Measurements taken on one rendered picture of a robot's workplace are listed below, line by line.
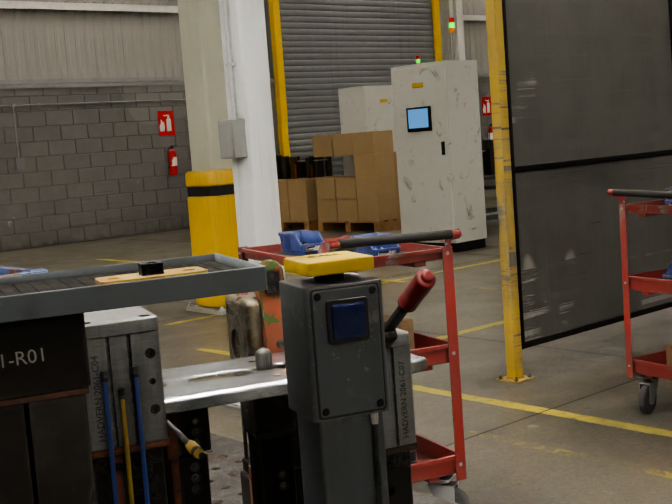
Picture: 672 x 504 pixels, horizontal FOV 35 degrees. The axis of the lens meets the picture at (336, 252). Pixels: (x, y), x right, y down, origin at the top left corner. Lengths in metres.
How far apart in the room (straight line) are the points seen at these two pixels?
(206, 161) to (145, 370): 7.29
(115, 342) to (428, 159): 10.43
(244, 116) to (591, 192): 2.00
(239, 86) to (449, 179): 6.31
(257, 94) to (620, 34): 2.17
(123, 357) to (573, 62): 4.98
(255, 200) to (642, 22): 2.57
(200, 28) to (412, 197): 4.10
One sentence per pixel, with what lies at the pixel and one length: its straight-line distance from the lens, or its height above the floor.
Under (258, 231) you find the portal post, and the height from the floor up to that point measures 0.86.
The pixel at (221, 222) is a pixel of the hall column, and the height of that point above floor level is 0.70.
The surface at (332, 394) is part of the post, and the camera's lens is 0.87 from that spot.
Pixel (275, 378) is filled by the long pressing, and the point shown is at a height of 1.00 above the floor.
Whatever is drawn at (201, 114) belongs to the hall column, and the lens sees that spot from 8.27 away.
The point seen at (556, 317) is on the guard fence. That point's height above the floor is 0.25.
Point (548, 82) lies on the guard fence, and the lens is 5.64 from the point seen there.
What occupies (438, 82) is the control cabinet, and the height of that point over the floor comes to 1.78.
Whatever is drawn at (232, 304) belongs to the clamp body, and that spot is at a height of 1.05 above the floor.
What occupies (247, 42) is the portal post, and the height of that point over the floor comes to 1.74.
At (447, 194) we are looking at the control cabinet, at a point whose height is 0.62.
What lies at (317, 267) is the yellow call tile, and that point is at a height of 1.16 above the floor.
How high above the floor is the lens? 1.26
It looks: 6 degrees down
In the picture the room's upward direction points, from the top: 4 degrees counter-clockwise
